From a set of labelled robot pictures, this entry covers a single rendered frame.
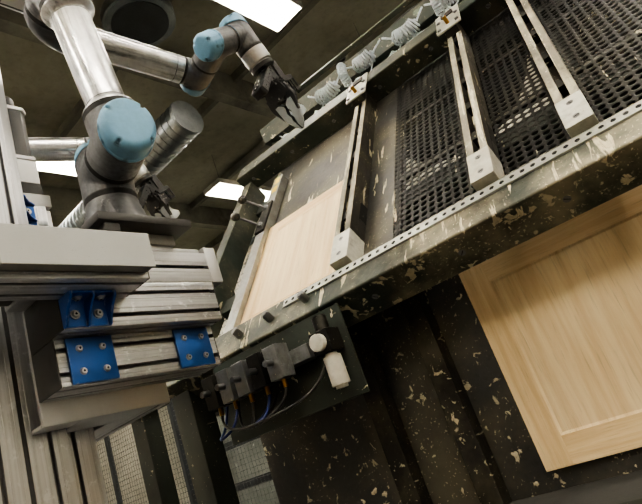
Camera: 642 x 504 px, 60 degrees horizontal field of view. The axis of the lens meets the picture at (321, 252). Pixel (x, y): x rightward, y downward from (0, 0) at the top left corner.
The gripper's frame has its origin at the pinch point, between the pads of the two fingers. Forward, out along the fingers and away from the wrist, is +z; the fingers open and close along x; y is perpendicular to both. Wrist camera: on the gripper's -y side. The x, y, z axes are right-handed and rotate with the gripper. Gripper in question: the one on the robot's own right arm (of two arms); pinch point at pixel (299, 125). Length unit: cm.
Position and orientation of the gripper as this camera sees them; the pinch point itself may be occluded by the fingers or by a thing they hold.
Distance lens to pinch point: 159.8
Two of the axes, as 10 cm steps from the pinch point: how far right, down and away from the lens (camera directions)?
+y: 4.1, -3.8, 8.3
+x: -7.0, 4.5, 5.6
